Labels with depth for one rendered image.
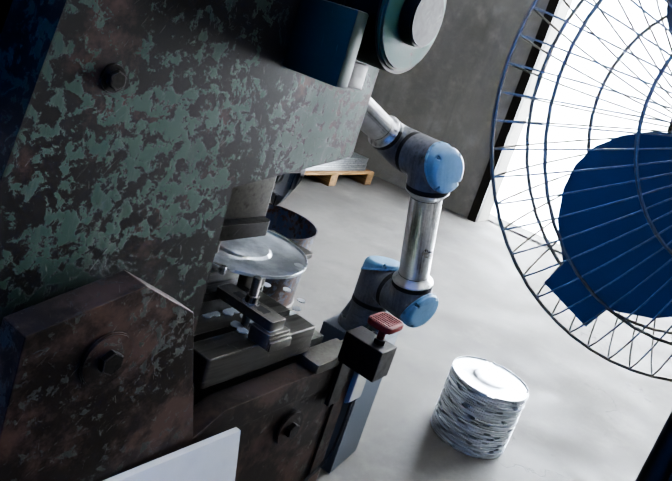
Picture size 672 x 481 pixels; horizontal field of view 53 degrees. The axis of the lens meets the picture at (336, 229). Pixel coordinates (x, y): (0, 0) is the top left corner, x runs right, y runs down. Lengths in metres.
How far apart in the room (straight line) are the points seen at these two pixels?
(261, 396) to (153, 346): 0.35
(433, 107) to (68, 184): 5.50
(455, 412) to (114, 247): 1.77
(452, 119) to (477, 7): 0.97
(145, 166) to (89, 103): 0.13
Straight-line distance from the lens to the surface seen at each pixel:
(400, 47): 1.06
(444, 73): 6.21
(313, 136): 1.15
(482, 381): 2.52
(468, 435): 2.52
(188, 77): 0.92
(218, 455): 1.21
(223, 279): 1.33
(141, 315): 0.93
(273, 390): 1.29
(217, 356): 1.18
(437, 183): 1.67
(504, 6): 6.09
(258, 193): 1.29
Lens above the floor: 1.29
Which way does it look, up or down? 17 degrees down
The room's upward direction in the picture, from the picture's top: 18 degrees clockwise
